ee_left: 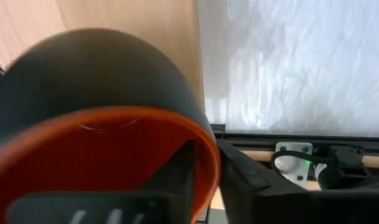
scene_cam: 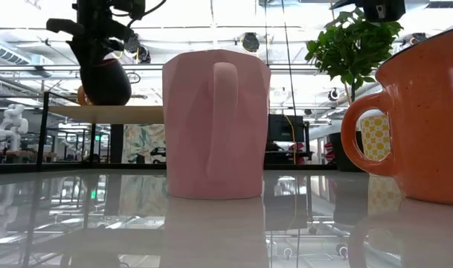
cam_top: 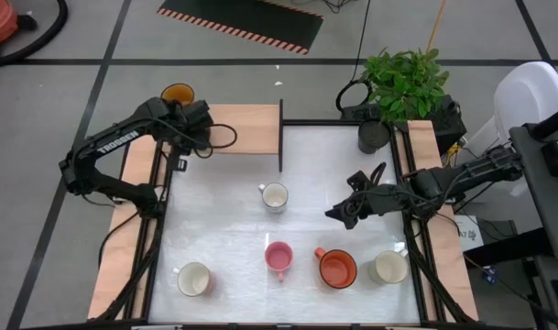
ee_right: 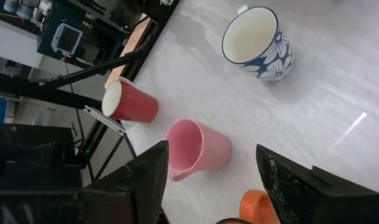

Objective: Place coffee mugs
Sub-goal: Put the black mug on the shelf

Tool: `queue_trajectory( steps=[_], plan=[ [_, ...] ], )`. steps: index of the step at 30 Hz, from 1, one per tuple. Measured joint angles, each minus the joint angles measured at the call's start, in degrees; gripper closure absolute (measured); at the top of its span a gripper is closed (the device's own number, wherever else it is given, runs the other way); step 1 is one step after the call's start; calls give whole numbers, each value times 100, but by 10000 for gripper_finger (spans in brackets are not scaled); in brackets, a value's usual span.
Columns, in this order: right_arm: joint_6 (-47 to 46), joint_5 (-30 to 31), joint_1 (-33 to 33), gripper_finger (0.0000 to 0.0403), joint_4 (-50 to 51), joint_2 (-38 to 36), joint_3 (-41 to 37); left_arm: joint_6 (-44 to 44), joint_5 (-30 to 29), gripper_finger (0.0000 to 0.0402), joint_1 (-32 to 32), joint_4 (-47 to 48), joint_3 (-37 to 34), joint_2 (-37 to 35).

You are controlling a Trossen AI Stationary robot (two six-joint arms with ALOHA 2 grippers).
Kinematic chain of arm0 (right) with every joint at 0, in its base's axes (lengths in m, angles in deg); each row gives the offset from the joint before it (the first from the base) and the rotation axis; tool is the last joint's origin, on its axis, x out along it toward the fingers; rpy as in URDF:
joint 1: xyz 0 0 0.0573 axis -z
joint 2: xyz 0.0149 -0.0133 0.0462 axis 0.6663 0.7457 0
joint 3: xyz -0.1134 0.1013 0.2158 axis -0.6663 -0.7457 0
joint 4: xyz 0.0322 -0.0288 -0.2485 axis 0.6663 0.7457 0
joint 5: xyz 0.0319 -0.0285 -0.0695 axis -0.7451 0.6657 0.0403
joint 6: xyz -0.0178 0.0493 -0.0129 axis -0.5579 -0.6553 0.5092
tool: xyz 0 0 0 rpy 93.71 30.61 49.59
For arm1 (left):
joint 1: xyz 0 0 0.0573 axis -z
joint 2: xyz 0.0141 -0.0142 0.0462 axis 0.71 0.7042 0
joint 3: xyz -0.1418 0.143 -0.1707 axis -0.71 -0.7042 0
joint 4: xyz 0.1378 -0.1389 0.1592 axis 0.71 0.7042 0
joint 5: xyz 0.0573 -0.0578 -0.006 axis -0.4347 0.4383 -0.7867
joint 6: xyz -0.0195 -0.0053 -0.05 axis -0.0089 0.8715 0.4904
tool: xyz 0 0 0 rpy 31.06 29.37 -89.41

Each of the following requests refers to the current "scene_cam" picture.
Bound grey ceiling air duct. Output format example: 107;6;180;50
0;36;55;67

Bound white mug yellow dots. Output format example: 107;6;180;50
359;113;393;162

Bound orange speckled mug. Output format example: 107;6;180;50
340;25;453;207

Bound yellow background cable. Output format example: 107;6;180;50
284;115;298;165

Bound black monitor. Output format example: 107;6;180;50
267;113;306;143

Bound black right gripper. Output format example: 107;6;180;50
330;0;406;22

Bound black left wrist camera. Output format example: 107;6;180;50
112;0;146;20

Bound black hanging cable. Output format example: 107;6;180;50
280;0;298;116

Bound pink faceted mug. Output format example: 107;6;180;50
161;48;272;200

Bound round black mug red inside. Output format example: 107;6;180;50
79;57;132;106

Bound wooden shelf black frame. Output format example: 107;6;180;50
36;91;164;170

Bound black pillar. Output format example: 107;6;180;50
109;124;124;165

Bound green potted plant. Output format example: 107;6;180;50
303;7;405;173

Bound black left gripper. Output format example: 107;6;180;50
46;14;136;70

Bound colourful mural panel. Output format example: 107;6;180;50
121;124;167;165

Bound white robot figure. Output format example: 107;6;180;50
0;103;30;152

